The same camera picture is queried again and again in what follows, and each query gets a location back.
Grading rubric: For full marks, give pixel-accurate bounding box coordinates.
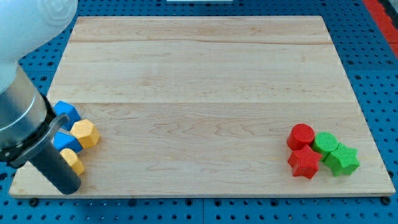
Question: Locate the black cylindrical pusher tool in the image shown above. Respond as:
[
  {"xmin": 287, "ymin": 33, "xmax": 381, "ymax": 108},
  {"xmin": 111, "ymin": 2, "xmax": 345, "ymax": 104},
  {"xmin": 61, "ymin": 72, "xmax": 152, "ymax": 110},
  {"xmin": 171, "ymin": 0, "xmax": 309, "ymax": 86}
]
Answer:
[{"xmin": 1, "ymin": 113, "xmax": 81, "ymax": 195}]

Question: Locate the blue triangle block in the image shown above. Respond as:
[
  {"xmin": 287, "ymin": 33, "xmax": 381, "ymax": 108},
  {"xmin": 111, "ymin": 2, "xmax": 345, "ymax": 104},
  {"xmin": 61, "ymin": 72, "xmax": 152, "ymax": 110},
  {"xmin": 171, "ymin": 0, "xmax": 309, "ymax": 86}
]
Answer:
[{"xmin": 53, "ymin": 132, "xmax": 83, "ymax": 153}]

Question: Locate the blue cube block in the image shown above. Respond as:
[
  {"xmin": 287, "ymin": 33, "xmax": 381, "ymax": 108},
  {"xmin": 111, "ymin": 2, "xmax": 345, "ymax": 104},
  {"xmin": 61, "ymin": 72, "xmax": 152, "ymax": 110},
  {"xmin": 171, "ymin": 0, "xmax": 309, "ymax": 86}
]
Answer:
[{"xmin": 54, "ymin": 101, "xmax": 81, "ymax": 131}]

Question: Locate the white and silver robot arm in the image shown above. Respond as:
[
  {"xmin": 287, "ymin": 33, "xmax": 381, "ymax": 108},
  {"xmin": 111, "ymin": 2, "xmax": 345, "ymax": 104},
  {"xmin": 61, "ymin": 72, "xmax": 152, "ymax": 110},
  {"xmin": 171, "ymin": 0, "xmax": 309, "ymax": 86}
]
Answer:
[{"xmin": 1, "ymin": 0, "xmax": 81, "ymax": 195}]

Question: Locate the yellow rounded block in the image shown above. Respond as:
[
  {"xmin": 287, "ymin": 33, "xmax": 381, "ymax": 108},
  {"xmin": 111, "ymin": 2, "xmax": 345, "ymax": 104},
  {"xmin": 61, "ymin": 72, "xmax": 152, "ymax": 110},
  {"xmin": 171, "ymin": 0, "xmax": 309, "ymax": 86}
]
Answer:
[{"xmin": 60, "ymin": 148, "xmax": 85, "ymax": 175}]

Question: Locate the yellow hexagon block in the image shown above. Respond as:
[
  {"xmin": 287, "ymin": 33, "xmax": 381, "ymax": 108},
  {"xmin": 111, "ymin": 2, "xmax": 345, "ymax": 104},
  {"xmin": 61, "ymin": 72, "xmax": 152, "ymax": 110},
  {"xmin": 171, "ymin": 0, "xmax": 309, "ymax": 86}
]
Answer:
[{"xmin": 70, "ymin": 119, "xmax": 100, "ymax": 149}]

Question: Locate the wooden board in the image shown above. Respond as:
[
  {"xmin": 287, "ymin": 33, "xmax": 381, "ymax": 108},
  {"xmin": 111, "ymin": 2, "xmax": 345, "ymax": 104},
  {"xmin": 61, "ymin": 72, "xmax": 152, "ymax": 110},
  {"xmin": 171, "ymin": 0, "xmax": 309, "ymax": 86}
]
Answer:
[{"xmin": 8, "ymin": 15, "xmax": 396, "ymax": 199}]

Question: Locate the red cylinder block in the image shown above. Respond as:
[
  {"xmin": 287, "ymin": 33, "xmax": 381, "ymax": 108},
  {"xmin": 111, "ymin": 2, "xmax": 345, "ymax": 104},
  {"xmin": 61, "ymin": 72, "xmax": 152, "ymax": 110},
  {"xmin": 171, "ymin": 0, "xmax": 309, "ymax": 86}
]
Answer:
[{"xmin": 287, "ymin": 123, "xmax": 315, "ymax": 151}]

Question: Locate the red star block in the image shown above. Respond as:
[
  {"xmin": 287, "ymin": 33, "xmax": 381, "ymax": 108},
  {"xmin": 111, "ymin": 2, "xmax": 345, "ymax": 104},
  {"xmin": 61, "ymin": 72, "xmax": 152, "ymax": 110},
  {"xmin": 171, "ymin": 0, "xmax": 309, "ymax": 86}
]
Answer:
[{"xmin": 287, "ymin": 144, "xmax": 323, "ymax": 179}]

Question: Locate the green cylinder block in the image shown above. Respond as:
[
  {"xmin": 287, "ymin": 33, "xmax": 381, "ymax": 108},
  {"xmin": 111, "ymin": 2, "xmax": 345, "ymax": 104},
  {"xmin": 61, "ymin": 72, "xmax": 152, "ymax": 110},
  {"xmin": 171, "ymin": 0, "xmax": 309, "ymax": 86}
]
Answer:
[{"xmin": 311, "ymin": 132, "xmax": 338, "ymax": 161}]

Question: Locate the green star block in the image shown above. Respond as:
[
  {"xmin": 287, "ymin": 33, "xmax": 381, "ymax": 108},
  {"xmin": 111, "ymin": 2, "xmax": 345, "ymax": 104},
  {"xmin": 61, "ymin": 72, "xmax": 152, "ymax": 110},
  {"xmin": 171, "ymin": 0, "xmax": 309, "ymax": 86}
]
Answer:
[{"xmin": 323, "ymin": 142, "xmax": 361, "ymax": 177}]

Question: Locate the blue pegboard base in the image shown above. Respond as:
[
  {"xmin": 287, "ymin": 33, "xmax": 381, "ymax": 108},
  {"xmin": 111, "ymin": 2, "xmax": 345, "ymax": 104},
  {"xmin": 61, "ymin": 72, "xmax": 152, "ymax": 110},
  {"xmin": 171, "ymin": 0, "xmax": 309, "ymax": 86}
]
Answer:
[{"xmin": 1, "ymin": 0, "xmax": 397, "ymax": 223}]

